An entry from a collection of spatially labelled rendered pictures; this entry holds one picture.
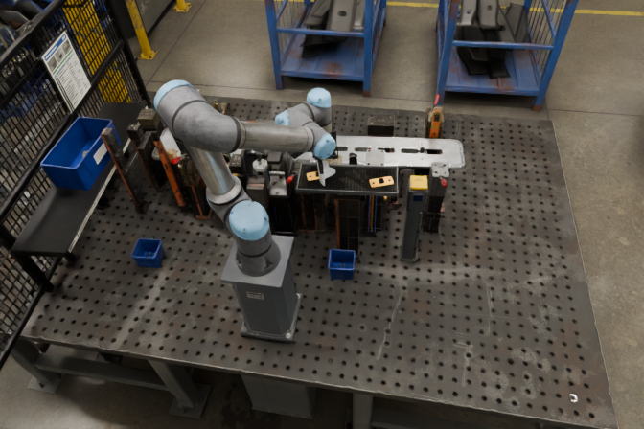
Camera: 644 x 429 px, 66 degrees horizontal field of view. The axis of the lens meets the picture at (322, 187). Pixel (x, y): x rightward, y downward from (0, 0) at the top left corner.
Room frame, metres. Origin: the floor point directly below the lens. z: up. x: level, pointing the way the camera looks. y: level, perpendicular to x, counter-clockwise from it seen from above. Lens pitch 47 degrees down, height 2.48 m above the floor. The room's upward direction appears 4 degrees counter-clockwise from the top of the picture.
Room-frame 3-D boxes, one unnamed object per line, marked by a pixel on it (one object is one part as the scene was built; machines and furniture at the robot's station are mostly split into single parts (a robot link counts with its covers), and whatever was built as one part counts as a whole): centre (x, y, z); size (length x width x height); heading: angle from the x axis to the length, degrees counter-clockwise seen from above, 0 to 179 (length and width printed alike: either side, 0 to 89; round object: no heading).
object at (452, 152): (1.63, 0.06, 1.00); 1.38 x 0.22 x 0.02; 82
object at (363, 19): (3.95, -0.20, 0.47); 1.20 x 0.80 x 0.95; 166
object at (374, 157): (1.41, -0.22, 0.90); 0.13 x 0.10 x 0.41; 172
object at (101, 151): (1.58, 1.00, 1.09); 0.30 x 0.17 x 0.13; 166
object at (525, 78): (3.61, -1.46, 0.47); 1.20 x 0.80 x 0.95; 168
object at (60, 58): (1.87, 1.07, 1.30); 0.23 x 0.02 x 0.31; 172
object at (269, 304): (0.97, 0.23, 0.90); 0.21 x 0.21 x 0.40; 77
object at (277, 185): (1.44, 0.21, 0.94); 0.18 x 0.13 x 0.49; 82
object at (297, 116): (1.22, 0.07, 1.47); 0.11 x 0.11 x 0.08; 33
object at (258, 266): (0.97, 0.23, 1.15); 0.15 x 0.15 x 0.10
